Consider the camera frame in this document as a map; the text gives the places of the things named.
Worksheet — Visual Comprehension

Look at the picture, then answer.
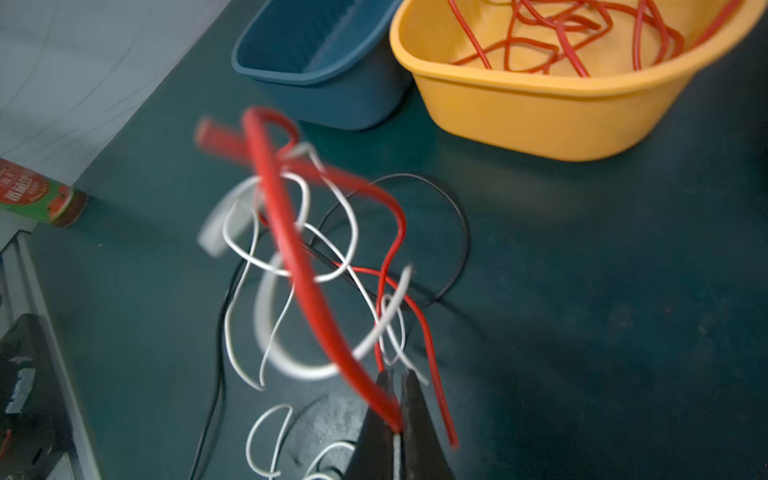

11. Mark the yellow plastic bin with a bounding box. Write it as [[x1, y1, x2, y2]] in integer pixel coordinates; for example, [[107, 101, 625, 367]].
[[389, 1, 767, 162]]

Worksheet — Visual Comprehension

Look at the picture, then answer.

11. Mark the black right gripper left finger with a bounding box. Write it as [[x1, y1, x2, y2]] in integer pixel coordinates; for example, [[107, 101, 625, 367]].
[[342, 406, 394, 480]]

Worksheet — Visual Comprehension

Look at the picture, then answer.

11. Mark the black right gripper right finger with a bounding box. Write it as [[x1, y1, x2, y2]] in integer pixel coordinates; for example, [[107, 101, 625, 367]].
[[400, 370, 456, 480]]

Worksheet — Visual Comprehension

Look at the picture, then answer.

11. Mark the blue plastic bin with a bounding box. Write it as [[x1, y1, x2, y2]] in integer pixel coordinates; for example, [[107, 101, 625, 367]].
[[231, 0, 412, 131]]

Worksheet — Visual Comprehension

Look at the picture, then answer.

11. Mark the black cable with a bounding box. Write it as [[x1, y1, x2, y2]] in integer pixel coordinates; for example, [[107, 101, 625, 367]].
[[187, 172, 472, 480]]

